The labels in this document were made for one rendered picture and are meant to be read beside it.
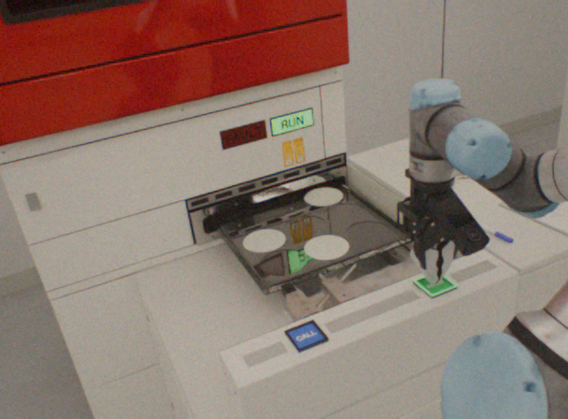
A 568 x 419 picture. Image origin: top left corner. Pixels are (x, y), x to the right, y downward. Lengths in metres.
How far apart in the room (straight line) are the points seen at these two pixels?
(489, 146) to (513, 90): 3.28
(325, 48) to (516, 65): 2.74
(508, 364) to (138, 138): 0.99
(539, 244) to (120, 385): 1.10
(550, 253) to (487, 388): 0.64
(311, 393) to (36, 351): 1.90
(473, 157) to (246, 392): 0.48
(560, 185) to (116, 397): 1.26
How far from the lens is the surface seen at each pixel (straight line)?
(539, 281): 1.21
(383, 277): 1.25
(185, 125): 1.37
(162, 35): 1.26
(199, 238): 1.48
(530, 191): 0.90
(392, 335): 1.02
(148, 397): 1.74
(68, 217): 1.40
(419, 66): 3.56
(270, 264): 1.28
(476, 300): 1.11
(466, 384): 0.61
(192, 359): 1.20
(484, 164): 0.83
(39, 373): 2.64
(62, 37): 1.23
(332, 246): 1.32
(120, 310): 1.55
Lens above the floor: 1.62
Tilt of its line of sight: 30 degrees down
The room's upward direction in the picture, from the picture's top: 7 degrees counter-clockwise
